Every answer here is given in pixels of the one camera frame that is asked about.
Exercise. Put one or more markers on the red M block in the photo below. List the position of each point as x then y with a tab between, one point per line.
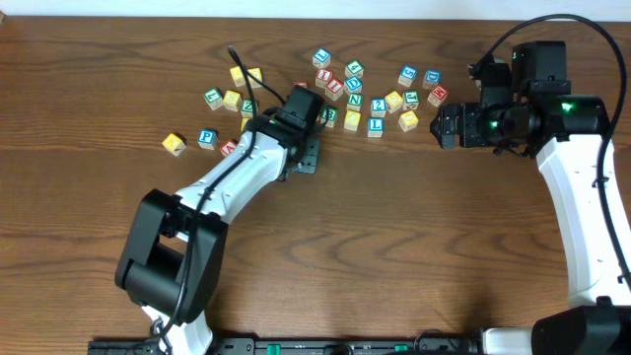
437	95

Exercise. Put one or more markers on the green L block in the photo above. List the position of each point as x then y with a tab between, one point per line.
214	98

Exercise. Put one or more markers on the blue l block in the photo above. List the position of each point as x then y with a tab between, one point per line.
321	58
376	127

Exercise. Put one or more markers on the green J block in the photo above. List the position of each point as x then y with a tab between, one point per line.
410	100

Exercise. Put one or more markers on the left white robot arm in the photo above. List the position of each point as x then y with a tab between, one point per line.
173	255

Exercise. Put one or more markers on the red I block upper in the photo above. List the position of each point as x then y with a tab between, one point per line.
323	77

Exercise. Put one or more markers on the red I block lower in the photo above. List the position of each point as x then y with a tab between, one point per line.
334	89

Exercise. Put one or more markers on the yellow S block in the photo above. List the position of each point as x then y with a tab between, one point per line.
255	77

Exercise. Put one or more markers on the blue P block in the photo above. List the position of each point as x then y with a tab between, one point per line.
207	139

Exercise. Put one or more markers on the green 4 block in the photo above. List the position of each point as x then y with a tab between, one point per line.
354	69

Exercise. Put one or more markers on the blue D block centre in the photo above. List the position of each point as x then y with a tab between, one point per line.
353	85

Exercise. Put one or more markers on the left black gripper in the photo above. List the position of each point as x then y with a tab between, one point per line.
310	156

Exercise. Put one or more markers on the blue L block lower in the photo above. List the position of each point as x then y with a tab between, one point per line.
376	127

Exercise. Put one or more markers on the blue L block top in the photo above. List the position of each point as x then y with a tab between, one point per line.
321	58

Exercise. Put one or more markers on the red E block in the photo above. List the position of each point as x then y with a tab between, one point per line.
302	84

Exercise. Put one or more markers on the red A block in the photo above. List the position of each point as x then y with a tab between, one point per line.
228	147

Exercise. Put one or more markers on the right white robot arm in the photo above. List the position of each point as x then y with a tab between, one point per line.
565	136

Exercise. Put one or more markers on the yellow O block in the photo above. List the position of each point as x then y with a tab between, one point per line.
352	119
394	101

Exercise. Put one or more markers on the green Z block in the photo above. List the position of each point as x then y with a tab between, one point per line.
249	108

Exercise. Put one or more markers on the blue d block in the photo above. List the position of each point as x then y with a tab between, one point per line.
353	85
432	79

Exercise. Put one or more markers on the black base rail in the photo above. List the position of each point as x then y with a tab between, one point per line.
248	346

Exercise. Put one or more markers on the blue D block right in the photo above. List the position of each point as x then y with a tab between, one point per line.
432	79

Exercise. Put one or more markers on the green N block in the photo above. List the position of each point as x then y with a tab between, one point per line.
355	102

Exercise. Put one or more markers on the yellow G block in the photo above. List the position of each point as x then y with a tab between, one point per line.
244	123

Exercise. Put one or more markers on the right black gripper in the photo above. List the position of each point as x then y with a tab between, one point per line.
473	114

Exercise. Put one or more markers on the green B block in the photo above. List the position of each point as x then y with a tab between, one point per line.
328	116

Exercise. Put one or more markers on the yellow block beside Z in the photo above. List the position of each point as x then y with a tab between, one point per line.
232	100

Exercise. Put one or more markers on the red i block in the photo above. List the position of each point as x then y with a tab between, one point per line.
334	89
323	77

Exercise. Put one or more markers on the blue 2 block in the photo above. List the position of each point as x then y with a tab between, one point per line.
378	107

